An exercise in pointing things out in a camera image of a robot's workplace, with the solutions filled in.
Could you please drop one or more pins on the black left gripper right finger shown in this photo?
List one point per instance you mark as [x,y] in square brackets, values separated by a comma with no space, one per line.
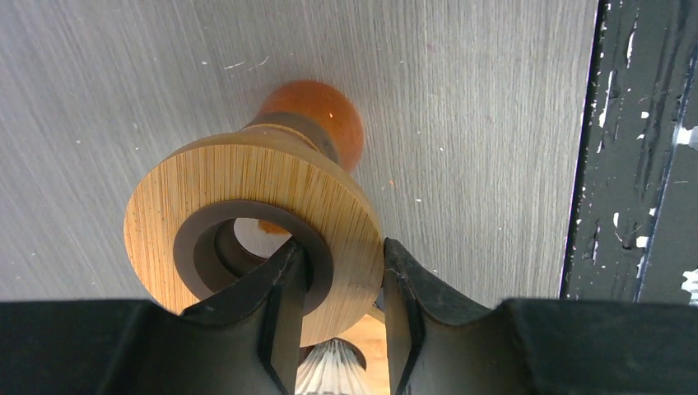
[441,342]

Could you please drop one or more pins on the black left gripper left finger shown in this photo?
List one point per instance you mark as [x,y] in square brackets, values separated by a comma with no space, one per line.
[245,339]

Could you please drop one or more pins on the large wooden ring holder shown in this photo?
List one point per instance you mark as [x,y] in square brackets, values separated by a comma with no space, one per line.
[368,335]

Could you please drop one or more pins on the clear glass dripper cone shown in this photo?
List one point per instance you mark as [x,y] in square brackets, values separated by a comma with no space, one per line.
[332,368]

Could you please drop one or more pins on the small wooden ring holder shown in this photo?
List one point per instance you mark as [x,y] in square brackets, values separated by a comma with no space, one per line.
[286,175]

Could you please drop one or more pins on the amber glass carafe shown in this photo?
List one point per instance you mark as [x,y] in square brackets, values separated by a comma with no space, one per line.
[320,116]

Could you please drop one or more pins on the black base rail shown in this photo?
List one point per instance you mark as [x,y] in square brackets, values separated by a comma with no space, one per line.
[633,221]

